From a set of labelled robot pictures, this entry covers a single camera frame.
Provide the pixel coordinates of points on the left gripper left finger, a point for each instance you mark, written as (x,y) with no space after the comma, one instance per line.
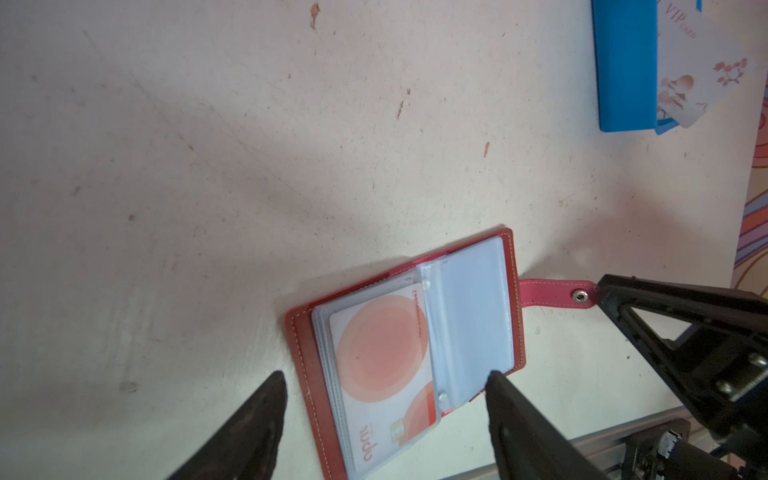
(246,445)

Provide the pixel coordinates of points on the white VIP card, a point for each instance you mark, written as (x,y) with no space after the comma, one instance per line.
(697,63)

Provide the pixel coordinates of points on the blue plastic tray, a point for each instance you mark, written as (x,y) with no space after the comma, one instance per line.
(626,57)

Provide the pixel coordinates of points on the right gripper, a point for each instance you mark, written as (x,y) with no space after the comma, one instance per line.
(709,346)

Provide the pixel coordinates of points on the pink circles white card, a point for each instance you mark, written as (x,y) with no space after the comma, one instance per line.
(382,377)

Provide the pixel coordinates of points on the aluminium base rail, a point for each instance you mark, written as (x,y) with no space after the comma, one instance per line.
(635,450)

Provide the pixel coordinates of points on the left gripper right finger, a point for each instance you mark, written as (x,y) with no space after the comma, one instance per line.
(526,445)

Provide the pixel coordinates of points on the red leather card holder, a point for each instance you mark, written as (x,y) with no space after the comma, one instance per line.
(474,301)

